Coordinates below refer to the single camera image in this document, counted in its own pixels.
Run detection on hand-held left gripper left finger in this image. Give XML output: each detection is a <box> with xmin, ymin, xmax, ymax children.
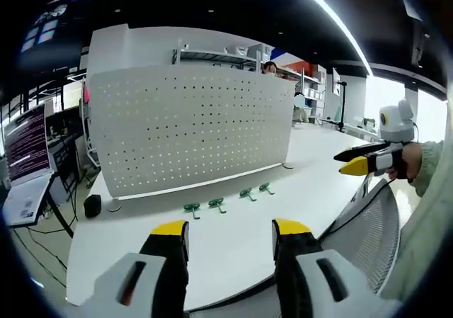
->
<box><xmin>79</xmin><ymin>220</ymin><xmax>190</xmax><ymax>318</ymax></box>

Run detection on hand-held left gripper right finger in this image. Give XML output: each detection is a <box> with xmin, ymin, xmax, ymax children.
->
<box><xmin>271</xmin><ymin>217</ymin><xmax>390</xmax><ymax>318</ymax></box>

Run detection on white perforated mounting plate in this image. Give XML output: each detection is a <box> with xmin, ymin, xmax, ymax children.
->
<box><xmin>86</xmin><ymin>64</ymin><xmax>297</xmax><ymax>213</ymax></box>

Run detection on person's right hand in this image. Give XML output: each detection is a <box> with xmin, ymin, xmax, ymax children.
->
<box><xmin>386</xmin><ymin>142</ymin><xmax>425</xmax><ymax>185</ymax></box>

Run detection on black tripod stand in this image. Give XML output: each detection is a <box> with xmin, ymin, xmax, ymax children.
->
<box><xmin>335</xmin><ymin>79</ymin><xmax>347</xmax><ymax>133</ymax></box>

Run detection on grey mesh office chair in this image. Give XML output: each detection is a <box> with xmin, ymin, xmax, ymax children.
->
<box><xmin>317</xmin><ymin>177</ymin><xmax>401</xmax><ymax>295</ymax></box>

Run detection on white storage shelf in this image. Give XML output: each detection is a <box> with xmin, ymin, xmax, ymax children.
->
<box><xmin>279</xmin><ymin>61</ymin><xmax>328</xmax><ymax>119</ymax></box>

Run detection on person's pale green clothing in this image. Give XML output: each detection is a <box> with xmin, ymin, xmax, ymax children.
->
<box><xmin>380</xmin><ymin>112</ymin><xmax>453</xmax><ymax>303</ymax></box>

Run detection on ceiling light strip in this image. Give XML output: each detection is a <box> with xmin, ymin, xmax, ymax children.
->
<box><xmin>285</xmin><ymin>0</ymin><xmax>375</xmax><ymax>77</ymax></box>

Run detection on metal storage shelf rack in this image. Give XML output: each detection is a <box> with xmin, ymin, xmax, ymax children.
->
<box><xmin>171</xmin><ymin>46</ymin><xmax>265</xmax><ymax>73</ymax></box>

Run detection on open laptop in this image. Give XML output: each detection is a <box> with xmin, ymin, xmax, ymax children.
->
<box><xmin>1</xmin><ymin>103</ymin><xmax>56</xmax><ymax>227</ymax></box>

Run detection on black floor cable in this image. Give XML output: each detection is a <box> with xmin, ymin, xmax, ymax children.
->
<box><xmin>21</xmin><ymin>176</ymin><xmax>93</xmax><ymax>290</ymax></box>

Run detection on white partition wall panel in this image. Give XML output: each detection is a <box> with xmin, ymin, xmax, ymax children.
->
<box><xmin>87</xmin><ymin>23</ymin><xmax>277</xmax><ymax>84</ymax></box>

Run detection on wall display screens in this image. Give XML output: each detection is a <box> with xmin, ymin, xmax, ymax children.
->
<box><xmin>20</xmin><ymin>3</ymin><xmax>69</xmax><ymax>54</ymax></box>

